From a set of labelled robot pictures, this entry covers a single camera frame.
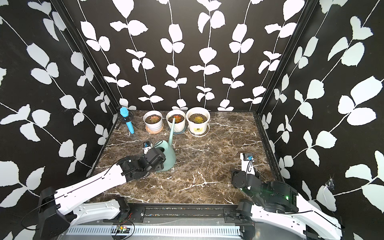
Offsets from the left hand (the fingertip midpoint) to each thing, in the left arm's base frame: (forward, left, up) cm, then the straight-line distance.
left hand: (159, 160), depth 78 cm
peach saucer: (+29, +9, -13) cm, 33 cm away
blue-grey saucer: (+26, -8, -12) cm, 30 cm away
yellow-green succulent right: (+31, -23, -3) cm, 38 cm away
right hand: (-9, -36, +9) cm, 38 cm away
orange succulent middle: (+34, -8, -5) cm, 35 cm away
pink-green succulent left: (+35, +8, -5) cm, 36 cm away
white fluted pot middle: (+27, -8, -5) cm, 28 cm away
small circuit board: (-29, +17, -14) cm, 36 cm away
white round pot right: (+37, -18, -3) cm, 42 cm away
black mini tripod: (+30, +27, 0) cm, 41 cm away
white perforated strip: (-30, +1, -14) cm, 33 cm away
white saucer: (+27, -28, -13) cm, 41 cm away
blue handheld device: (+30, +24, +7) cm, 39 cm away
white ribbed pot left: (+31, +10, -8) cm, 33 cm away
